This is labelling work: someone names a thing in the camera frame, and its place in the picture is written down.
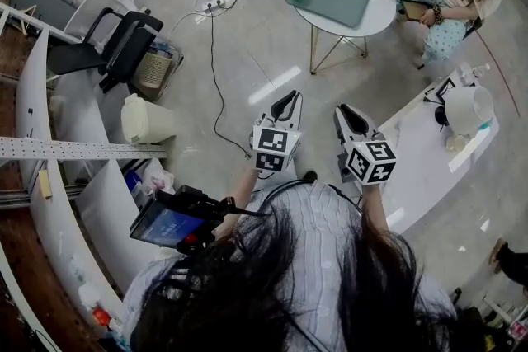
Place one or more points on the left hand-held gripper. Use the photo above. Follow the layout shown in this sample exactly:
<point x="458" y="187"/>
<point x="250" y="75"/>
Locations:
<point x="272" y="148"/>

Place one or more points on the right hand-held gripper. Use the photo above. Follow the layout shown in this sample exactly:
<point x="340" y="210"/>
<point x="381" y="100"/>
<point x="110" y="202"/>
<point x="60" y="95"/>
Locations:
<point x="369" y="162"/>

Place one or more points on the person's left forearm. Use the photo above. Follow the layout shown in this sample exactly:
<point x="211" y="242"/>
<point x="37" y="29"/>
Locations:
<point x="239" y="202"/>

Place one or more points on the person's right forearm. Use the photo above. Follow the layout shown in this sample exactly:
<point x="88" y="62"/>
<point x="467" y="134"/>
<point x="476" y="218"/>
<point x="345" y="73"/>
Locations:
<point x="375" y="208"/>

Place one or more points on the person's black shoe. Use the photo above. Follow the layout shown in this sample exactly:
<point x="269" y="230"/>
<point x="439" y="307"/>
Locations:
<point x="310" y="176"/>

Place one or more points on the long white table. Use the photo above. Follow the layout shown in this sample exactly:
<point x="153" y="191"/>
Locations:
<point x="416" y="177"/>

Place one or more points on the black headset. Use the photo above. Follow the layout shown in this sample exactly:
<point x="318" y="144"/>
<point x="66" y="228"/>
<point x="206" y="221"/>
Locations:
<point x="440" y="115"/>

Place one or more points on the small beige bowl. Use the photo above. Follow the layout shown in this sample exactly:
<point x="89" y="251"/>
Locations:
<point x="457" y="143"/>

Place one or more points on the white lamp shade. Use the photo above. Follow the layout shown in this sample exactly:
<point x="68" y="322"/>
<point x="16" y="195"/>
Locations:
<point x="466" y="109"/>

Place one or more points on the round white side table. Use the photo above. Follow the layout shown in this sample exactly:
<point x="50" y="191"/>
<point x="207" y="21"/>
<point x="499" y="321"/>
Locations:
<point x="379" y="12"/>

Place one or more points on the white power strip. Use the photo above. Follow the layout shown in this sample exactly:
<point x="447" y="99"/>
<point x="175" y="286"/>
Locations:
<point x="214" y="4"/>

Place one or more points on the brown tablet case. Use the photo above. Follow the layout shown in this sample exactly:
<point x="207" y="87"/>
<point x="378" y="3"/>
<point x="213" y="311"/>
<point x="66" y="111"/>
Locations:
<point x="413" y="10"/>

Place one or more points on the person's striped shirt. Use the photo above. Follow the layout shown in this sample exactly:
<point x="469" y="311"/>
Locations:
<point x="321" y="259"/>

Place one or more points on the blue packet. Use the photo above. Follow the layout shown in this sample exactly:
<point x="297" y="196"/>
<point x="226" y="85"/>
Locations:
<point x="486" y="124"/>

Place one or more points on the clear plastic bottle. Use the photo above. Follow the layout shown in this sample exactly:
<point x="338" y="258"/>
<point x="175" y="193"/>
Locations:
<point x="480" y="71"/>

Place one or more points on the woven waste basket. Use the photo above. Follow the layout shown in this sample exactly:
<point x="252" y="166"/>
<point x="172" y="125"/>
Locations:
<point x="154" y="70"/>

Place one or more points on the cream lidded bin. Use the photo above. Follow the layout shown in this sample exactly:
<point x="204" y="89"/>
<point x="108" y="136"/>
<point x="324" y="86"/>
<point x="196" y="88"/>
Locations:
<point x="144" y="121"/>

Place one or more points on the pink and white plastic bag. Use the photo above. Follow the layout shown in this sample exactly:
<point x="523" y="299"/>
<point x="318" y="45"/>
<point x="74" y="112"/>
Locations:
<point x="158" y="177"/>

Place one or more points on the black visitor chair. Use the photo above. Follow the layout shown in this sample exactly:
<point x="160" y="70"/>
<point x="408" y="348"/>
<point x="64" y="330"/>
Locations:
<point x="472" y="29"/>

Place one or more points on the black tablet screen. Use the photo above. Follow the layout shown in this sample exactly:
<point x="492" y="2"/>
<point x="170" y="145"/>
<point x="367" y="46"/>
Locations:
<point x="169" y="226"/>

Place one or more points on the black mesh armchair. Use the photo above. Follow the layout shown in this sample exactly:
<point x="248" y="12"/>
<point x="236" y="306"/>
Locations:
<point x="123" y="49"/>

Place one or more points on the white mesh chair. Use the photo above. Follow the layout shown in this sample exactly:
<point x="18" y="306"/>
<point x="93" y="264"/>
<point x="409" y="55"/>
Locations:
<point x="95" y="8"/>

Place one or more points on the yellow wooden block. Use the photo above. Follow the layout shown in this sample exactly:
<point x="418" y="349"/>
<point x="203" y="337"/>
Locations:
<point x="44" y="184"/>

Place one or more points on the curved white counter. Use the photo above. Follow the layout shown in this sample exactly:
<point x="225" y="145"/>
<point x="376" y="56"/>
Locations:
<point x="53" y="235"/>

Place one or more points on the black picture frame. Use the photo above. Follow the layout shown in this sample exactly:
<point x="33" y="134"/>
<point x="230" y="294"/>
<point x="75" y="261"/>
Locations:
<point x="445" y="88"/>

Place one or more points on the perforated metal rail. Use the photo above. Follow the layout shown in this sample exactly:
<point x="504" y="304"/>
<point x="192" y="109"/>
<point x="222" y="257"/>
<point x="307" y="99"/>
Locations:
<point x="82" y="149"/>

